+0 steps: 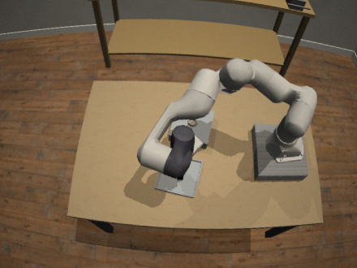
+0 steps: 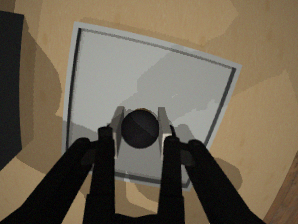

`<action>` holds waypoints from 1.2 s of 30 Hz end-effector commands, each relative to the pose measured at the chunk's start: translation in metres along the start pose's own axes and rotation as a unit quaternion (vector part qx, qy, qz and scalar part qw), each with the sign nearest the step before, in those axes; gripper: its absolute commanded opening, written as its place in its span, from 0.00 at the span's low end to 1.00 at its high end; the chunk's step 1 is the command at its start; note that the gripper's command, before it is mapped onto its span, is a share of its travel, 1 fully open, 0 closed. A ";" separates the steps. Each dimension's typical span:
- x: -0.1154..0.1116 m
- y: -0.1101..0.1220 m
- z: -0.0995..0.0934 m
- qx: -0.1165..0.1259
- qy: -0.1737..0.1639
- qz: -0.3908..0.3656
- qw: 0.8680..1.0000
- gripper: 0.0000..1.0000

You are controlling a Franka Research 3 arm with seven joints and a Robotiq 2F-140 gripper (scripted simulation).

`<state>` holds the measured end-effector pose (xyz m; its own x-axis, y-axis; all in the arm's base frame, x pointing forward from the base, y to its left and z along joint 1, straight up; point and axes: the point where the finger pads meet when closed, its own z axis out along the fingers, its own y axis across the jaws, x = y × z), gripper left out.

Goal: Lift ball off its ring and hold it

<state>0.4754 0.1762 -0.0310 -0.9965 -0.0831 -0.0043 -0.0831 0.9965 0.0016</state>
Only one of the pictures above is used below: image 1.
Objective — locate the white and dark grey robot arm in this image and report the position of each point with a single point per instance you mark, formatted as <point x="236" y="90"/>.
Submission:
<point x="284" y="144"/>

